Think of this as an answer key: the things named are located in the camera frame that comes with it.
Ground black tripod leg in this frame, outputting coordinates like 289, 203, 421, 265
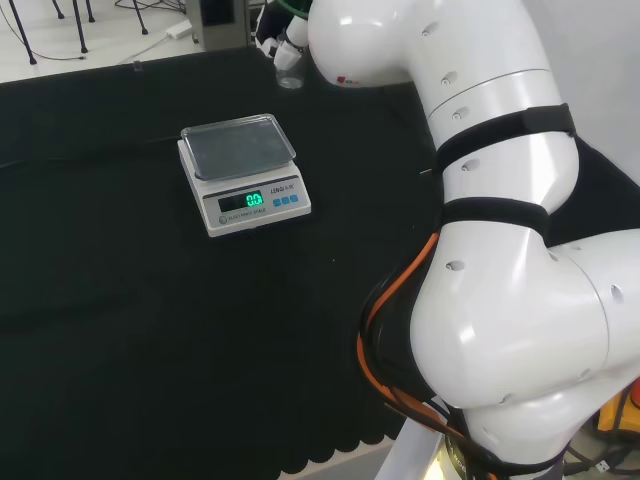
71, 0, 91, 55
131, 0, 150, 37
9, 0, 39, 66

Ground yellow stop button box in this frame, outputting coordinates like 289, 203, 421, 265
593, 373, 640, 444

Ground black cable bundle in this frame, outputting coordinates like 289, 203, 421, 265
358, 269, 506, 480

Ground grey metal cabinet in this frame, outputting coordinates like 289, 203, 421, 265
186, 0, 267, 52

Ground orange robot cable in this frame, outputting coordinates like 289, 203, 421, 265
356, 230, 467, 442

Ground small clear glass beaker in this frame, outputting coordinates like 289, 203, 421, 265
274, 28, 308, 92

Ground white electronic balance steel pan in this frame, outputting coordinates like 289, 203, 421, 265
176, 113, 313, 239

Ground black bench cloth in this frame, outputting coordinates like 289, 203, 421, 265
0, 45, 640, 475

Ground green robot cable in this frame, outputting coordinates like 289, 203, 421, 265
277, 0, 312, 22

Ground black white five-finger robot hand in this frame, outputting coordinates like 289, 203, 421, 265
254, 0, 310, 72

